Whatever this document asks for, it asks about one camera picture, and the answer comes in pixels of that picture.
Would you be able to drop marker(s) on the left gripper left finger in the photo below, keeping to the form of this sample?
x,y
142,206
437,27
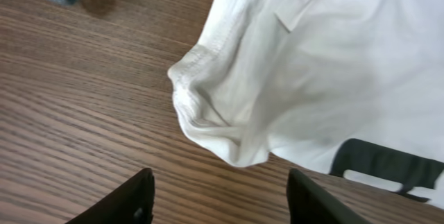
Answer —
x,y
130,203

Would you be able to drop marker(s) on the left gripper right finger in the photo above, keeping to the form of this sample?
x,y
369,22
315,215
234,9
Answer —
x,y
309,203

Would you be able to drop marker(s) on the white t-shirt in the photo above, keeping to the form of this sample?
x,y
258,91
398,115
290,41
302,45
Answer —
x,y
351,88

